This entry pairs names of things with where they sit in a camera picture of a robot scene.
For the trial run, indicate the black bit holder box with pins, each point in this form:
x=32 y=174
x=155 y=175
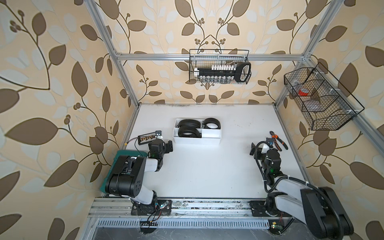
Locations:
x=146 y=138

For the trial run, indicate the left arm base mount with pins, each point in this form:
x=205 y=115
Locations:
x=157 y=206

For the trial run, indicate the white divided storage tray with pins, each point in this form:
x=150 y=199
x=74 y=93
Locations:
x=209 y=137

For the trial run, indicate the black socket set rail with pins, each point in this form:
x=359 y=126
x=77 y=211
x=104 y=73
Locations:
x=234 y=73

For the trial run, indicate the right wire basket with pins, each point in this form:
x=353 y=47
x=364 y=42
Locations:
x=330 y=104

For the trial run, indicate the orange black pliers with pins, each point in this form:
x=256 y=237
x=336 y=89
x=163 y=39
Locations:
x=277 y=140

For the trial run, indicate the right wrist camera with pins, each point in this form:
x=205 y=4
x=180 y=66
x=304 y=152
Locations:
x=270 y=142

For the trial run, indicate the back wire basket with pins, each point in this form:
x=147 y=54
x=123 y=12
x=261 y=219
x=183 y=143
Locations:
x=200 y=58

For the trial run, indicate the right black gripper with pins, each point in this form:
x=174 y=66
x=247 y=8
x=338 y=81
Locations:
x=259 y=151

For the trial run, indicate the black belt long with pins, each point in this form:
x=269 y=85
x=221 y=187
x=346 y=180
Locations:
x=189 y=123

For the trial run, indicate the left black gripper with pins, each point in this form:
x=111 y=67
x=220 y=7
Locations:
x=167 y=147

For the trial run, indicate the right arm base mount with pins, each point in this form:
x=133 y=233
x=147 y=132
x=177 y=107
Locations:
x=258 y=208

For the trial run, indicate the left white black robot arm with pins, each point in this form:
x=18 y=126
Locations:
x=126 y=176

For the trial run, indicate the black belt front loop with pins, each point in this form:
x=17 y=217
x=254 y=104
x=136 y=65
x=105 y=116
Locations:
x=188 y=132

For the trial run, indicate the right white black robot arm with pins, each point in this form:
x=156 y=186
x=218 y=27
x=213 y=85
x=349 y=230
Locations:
x=318 y=208

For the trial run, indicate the red item in basket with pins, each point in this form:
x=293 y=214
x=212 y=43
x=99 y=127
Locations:
x=303 y=92

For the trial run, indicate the wire basket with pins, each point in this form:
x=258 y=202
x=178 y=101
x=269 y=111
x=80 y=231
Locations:
x=200 y=58
x=330 y=104

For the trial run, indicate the aluminium front rail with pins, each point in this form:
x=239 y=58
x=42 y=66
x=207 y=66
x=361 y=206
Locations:
x=181 y=208

